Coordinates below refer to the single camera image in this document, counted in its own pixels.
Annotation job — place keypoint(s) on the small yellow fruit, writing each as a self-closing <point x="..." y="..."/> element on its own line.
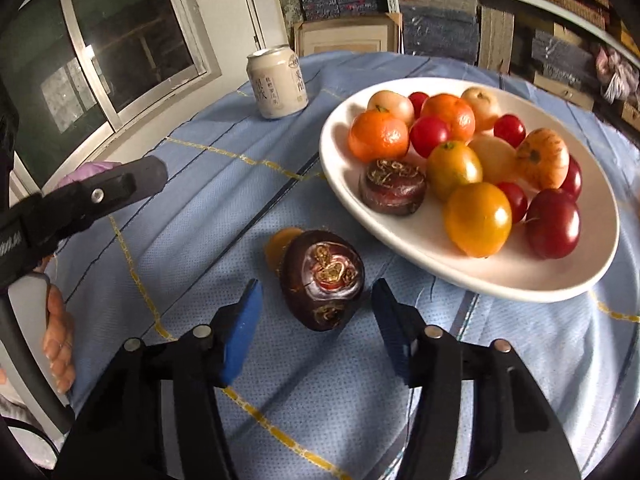
<point x="277" y="246"/>

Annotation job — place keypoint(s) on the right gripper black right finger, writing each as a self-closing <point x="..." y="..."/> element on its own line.
<point x="401" y="327"/>

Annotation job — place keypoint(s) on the pink plastic bag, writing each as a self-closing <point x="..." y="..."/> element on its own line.
<point x="619" y="80"/>

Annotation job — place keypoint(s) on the smooth orange fruit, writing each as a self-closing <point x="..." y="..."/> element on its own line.
<point x="454" y="112"/>

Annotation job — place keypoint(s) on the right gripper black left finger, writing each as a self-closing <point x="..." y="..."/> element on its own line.
<point x="234" y="329"/>

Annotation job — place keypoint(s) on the pale orange round fruit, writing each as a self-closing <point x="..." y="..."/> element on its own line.
<point x="498" y="158"/>

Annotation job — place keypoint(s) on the person's left hand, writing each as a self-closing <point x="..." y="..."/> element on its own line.
<point x="58" y="341"/>

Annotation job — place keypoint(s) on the dark brown mangosteen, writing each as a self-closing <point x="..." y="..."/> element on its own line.
<point x="389" y="186"/>
<point x="321" y="277"/>

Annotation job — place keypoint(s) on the red cherry tomato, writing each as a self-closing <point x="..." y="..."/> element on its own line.
<point x="509" y="128"/>
<point x="427" y="133"/>
<point x="517" y="199"/>
<point x="417" y="100"/>

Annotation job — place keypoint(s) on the dark red plum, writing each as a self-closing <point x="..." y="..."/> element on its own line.
<point x="572" y="184"/>
<point x="552" y="225"/>

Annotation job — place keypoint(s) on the white framed window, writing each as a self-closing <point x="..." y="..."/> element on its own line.
<point x="82" y="71"/>

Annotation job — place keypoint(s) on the white oval plate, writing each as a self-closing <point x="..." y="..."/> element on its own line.
<point x="515" y="271"/>

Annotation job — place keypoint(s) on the framed picture leaning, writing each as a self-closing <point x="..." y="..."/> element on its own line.
<point x="362" y="34"/>

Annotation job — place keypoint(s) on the yellow orange front fruit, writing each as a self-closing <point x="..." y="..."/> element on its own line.
<point x="477" y="219"/>

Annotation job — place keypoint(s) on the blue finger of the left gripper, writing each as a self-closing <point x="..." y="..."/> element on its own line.
<point x="125" y="184"/>

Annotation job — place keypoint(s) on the yellow orange round fruit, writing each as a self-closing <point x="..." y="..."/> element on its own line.
<point x="450" y="165"/>

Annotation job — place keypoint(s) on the beige drink can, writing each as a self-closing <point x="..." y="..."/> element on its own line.
<point x="277" y="82"/>

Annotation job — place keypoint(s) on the peach coloured fruit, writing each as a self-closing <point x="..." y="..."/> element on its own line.
<point x="485" y="106"/>

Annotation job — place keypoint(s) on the large orange mandarin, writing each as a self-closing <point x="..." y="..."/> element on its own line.
<point x="375" y="134"/>

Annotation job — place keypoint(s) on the pale orange apricot fruit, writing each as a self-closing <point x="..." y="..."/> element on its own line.
<point x="394" y="103"/>

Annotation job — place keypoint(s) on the striped yellow red apple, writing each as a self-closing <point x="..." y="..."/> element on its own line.
<point x="542" y="159"/>

